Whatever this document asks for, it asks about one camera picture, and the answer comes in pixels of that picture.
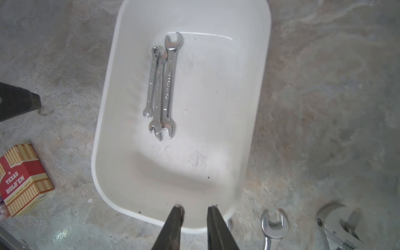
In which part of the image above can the orange handled adjustable wrench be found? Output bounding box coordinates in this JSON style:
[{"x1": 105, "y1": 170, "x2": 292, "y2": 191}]
[{"x1": 316, "y1": 202, "x2": 365, "y2": 250}]

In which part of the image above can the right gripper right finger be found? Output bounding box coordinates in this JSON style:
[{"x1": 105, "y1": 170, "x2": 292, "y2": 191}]
[{"x1": 207, "y1": 205, "x2": 239, "y2": 250}]

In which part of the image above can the red striped card box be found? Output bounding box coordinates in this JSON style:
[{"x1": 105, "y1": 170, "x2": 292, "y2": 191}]
[{"x1": 1, "y1": 143, "x2": 54, "y2": 217}]

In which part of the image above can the large silver combination wrench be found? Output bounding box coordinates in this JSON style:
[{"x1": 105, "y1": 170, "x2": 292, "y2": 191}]
[{"x1": 261, "y1": 208, "x2": 289, "y2": 250}]

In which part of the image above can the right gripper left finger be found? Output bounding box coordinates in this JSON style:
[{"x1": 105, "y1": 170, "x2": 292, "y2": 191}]
[{"x1": 151, "y1": 205, "x2": 185, "y2": 250}]

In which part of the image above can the small silver ring wrench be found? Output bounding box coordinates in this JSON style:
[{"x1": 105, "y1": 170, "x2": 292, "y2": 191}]
[{"x1": 143, "y1": 46, "x2": 161, "y2": 119}]

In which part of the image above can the white plastic storage box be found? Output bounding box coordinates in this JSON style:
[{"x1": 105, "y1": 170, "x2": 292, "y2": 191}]
[{"x1": 91, "y1": 1, "x2": 271, "y2": 234}]

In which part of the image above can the medium silver open-end wrench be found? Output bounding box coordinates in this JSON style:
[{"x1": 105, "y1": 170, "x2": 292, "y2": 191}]
[{"x1": 161, "y1": 32, "x2": 183, "y2": 139}]

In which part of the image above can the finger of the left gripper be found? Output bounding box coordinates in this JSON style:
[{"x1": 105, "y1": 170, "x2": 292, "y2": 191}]
[{"x1": 1, "y1": 82, "x2": 42, "y2": 122}]

